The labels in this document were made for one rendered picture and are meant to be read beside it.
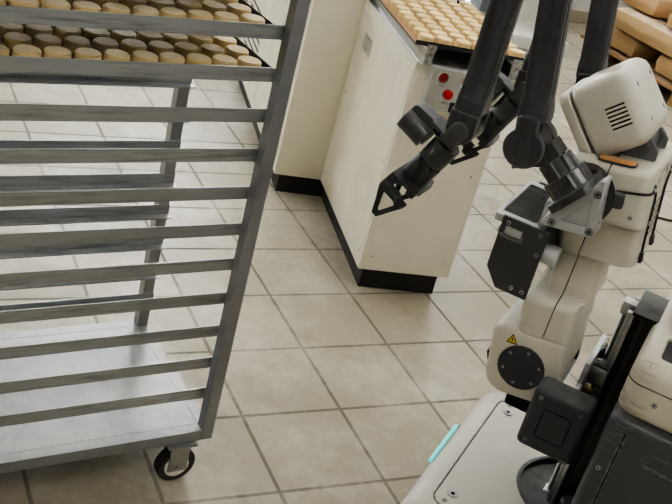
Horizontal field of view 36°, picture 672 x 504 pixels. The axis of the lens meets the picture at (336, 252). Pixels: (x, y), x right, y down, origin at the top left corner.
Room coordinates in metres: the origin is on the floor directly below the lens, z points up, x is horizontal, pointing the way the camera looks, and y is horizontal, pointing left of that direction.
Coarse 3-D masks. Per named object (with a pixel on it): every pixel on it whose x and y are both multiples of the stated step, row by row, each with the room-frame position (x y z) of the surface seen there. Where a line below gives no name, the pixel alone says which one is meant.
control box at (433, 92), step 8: (432, 64) 3.14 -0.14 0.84; (432, 72) 3.11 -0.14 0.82; (440, 72) 3.12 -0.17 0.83; (448, 72) 3.13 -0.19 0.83; (456, 72) 3.13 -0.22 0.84; (464, 72) 3.15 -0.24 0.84; (432, 80) 3.11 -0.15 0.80; (448, 80) 3.13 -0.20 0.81; (456, 80) 3.14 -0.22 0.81; (424, 88) 3.14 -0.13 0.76; (432, 88) 3.11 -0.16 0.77; (440, 88) 3.12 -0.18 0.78; (448, 88) 3.13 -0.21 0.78; (456, 88) 3.14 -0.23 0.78; (424, 96) 3.12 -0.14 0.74; (432, 96) 3.12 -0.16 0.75; (440, 96) 3.13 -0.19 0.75; (456, 96) 3.14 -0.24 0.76; (432, 104) 3.12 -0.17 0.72; (440, 104) 3.13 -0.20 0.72; (448, 104) 3.14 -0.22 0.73; (448, 112) 3.14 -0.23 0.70
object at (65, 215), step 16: (32, 208) 2.15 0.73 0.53; (48, 208) 2.17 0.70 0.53; (64, 208) 2.19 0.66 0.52; (80, 208) 2.22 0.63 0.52; (96, 208) 2.24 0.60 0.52; (112, 208) 2.26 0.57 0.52; (128, 208) 2.29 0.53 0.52; (144, 208) 2.32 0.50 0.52; (160, 208) 2.34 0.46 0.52; (0, 224) 2.08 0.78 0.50; (16, 224) 2.10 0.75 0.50; (32, 224) 2.12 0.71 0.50; (48, 224) 2.14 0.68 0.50
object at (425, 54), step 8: (376, 0) 3.68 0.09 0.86; (384, 8) 3.58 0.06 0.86; (384, 16) 3.56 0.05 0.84; (392, 24) 3.46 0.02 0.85; (400, 32) 3.36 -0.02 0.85; (408, 40) 3.27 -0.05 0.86; (416, 48) 3.18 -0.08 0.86; (424, 48) 3.12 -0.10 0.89; (432, 48) 3.10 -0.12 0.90; (416, 56) 3.16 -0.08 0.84; (424, 56) 3.10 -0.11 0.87; (432, 56) 3.10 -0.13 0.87; (424, 64) 3.10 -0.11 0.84
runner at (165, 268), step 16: (16, 272) 1.72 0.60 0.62; (32, 272) 1.74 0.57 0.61; (48, 272) 1.76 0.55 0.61; (64, 272) 1.78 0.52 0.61; (80, 272) 1.80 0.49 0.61; (96, 272) 1.82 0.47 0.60; (112, 272) 1.84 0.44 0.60; (128, 272) 1.86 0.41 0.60; (144, 272) 1.88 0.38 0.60; (160, 272) 1.90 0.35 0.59; (176, 272) 1.92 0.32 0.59; (192, 272) 1.95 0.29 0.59
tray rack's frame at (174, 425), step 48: (0, 336) 2.13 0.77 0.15; (48, 336) 2.19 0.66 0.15; (96, 336) 2.24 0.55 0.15; (96, 384) 2.05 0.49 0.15; (144, 384) 2.10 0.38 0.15; (0, 432) 1.79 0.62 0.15; (48, 432) 1.83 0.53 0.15; (96, 432) 1.87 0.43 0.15; (144, 432) 1.92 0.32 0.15; (192, 432) 1.97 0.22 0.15
